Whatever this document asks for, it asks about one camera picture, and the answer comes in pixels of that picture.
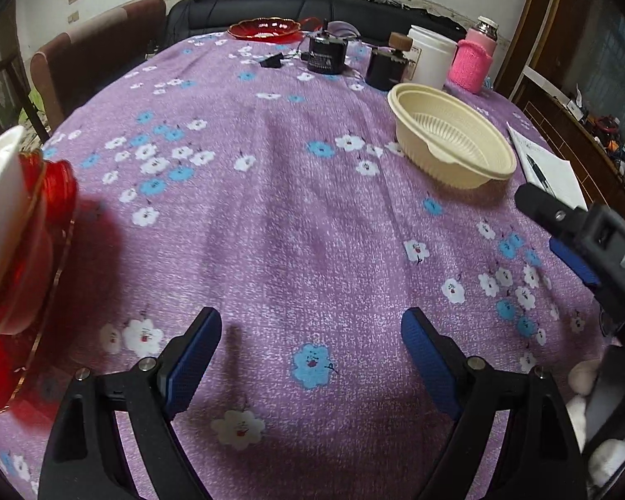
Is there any purple floral tablecloth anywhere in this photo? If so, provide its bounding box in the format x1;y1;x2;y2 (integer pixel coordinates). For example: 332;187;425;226
0;31;625;500

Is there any white paper sheet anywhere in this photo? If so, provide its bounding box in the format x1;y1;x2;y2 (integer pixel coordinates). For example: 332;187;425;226
506;121;589;212

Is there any white plastic jar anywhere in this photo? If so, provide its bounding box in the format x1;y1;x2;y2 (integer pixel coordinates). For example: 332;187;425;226
407;25;458;89

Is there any dark wooden chair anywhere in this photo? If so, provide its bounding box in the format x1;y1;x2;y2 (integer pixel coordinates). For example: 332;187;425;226
0;52;50;141

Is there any bottle in pink knit sleeve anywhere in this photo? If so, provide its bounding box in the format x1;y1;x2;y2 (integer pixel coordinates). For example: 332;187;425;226
448;15;499;95

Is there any brown upholstered chair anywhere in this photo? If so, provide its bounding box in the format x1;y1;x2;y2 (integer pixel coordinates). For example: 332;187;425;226
30;0;168;133

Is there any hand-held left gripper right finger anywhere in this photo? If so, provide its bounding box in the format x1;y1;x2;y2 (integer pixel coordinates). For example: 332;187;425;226
401;307;589;500

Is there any person's right hand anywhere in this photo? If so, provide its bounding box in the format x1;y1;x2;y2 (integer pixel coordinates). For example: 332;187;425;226
567;359;625;486

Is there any white round plate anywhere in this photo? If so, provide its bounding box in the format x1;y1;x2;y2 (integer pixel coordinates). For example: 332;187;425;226
0;125;53;335

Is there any wooden cabinet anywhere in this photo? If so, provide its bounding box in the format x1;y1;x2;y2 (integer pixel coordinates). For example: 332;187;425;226
510;67;625;251

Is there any black pen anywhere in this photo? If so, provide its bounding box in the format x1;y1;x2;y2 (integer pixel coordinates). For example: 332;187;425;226
526;153;555;199

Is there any black power adapter with cables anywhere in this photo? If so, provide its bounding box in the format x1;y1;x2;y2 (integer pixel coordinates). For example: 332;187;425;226
298;20;356;75

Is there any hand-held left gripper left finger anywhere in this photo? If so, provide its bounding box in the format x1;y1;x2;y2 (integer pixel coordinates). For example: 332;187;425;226
39;306;223;500

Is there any dark jar with wooden lid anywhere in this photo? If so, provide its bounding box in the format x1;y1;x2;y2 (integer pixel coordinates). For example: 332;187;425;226
365;32;413;92

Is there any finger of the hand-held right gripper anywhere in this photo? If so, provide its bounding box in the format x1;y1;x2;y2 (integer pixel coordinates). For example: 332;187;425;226
548;234;603;288
515;182;590;236

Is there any cream plastic bowl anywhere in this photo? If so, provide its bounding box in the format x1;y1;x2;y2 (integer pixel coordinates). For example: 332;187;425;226
387;82;518;190

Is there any red scalloped plate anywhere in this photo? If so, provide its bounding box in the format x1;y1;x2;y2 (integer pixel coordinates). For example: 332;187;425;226
227;17;303;43

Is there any black leather sofa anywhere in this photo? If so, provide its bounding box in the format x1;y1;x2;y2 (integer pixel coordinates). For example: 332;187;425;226
165;0;470;45

